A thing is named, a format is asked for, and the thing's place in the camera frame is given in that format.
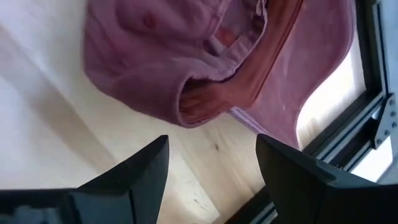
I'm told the aluminium table frame rail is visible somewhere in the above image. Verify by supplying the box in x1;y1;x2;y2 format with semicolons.
225;0;398;224

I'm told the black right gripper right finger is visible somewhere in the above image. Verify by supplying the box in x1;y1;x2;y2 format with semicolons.
256;133;398;224

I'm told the metal corner bracket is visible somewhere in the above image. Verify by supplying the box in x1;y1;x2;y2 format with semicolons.
372;94;398;149

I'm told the pink cap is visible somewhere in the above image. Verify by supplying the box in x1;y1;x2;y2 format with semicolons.
83;0;357;151

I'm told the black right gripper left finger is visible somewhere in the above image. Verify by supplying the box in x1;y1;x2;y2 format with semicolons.
0;134;170;224

